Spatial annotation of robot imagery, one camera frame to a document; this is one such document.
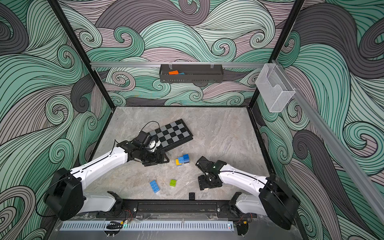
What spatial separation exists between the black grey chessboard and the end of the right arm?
0.29 metres

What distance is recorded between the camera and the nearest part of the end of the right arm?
0.59 m

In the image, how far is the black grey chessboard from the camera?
97cm
